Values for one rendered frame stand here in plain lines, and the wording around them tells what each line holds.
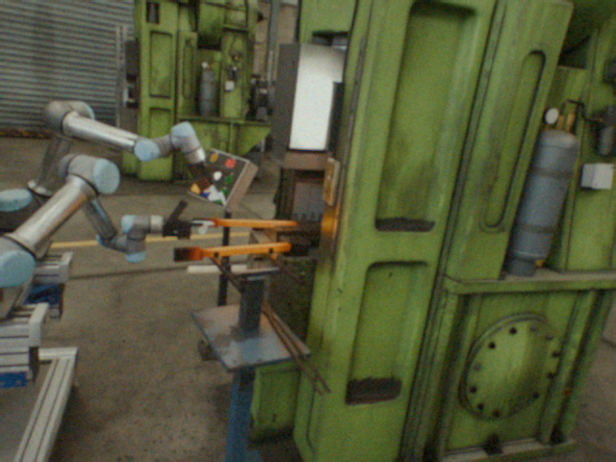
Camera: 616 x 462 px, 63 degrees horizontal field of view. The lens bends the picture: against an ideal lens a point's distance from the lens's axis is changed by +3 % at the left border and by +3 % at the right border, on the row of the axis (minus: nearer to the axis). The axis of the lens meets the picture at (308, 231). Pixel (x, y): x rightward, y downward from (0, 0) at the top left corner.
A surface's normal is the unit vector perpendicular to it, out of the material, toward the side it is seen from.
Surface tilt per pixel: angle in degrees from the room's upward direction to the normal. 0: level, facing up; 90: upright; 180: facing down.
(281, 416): 90
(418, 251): 90
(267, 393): 90
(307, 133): 90
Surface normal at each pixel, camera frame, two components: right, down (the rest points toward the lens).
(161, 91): 0.40, 0.30
